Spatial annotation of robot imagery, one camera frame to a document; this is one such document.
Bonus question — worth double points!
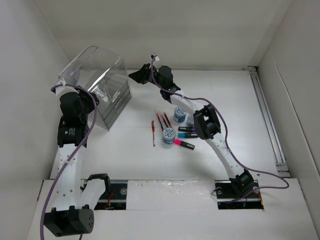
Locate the blue highlighter marker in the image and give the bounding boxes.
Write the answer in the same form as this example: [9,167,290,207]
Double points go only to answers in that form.
[177,132,198,139]

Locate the red pen white cap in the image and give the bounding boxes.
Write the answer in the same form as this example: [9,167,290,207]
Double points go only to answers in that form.
[156,112,164,132]

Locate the blue tape jar upper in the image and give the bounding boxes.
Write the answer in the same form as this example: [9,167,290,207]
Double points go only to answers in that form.
[173,106,187,123]

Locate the aluminium rail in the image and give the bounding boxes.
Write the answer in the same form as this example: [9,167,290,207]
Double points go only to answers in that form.
[243,67,291,178]
[97,179,261,211]

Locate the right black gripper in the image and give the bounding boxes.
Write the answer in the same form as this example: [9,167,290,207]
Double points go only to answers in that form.
[127,64,164,89]

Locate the clear acrylic drawer organizer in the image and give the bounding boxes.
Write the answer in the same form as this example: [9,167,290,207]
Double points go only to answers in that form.
[58,45,132,131]

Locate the purple highlighter marker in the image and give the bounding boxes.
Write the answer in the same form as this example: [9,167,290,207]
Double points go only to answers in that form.
[178,126,196,133]

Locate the blue tape jar lower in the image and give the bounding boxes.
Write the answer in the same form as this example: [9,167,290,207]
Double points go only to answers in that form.
[162,127,176,145]

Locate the blue tape jar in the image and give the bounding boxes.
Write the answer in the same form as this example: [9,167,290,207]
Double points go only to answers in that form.
[173,106,187,123]
[162,127,176,145]

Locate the red pen lying apart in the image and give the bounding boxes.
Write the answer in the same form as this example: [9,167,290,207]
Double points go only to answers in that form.
[151,120,156,147]

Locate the right aluminium rail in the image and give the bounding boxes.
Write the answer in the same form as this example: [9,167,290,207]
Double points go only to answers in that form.
[243,67,291,178]

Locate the pink highlighter marker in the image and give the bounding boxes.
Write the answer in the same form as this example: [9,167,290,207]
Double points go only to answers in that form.
[174,139,195,151]

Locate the clear jar purple contents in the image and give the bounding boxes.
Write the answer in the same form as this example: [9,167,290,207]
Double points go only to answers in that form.
[186,115,195,128]

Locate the red pen middle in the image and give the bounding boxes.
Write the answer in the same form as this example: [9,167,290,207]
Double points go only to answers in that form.
[160,114,171,128]

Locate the red pen right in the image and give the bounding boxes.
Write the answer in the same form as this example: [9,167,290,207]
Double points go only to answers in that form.
[163,112,173,128]

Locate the front aluminium rail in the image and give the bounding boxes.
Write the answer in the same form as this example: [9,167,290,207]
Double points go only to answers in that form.
[97,179,261,211]

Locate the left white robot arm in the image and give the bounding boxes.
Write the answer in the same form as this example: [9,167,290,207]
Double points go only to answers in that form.
[39,82,112,240]

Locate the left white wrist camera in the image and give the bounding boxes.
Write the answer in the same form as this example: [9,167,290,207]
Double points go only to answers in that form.
[50,80,68,98]

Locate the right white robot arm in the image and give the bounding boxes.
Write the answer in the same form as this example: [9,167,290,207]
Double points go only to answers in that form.
[128,63,254,199]

